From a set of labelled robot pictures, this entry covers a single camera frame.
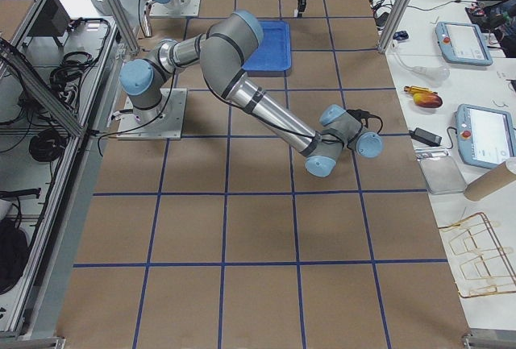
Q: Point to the red yellow mango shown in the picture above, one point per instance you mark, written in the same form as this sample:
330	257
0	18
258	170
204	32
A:
427	100

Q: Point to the aluminium frame post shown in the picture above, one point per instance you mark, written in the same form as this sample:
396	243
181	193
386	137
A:
391	26

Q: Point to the yellow screwdriver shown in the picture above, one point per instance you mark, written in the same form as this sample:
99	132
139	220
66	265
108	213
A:
418	90

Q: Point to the blue plastic tray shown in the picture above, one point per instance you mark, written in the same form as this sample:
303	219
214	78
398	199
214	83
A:
273	56

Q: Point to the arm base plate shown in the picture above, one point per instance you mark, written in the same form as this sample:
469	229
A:
175	9
162	122

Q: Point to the teach pendant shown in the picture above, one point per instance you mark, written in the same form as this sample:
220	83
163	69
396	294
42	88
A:
485	136
462	43

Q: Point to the teach pendant far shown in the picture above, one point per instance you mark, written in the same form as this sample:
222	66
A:
462	43

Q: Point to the black power adapter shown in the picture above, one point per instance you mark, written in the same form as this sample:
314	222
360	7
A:
428	138

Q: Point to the cardboard tube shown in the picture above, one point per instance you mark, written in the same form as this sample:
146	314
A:
495	179

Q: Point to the teach pendant near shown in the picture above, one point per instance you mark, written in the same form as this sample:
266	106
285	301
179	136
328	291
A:
485	136

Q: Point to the clear plastic container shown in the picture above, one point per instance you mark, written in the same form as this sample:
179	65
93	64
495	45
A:
442	175

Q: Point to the gold wire rack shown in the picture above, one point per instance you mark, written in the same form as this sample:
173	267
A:
479	262

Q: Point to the clear light bulb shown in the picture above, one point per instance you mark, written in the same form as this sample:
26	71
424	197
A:
435	74

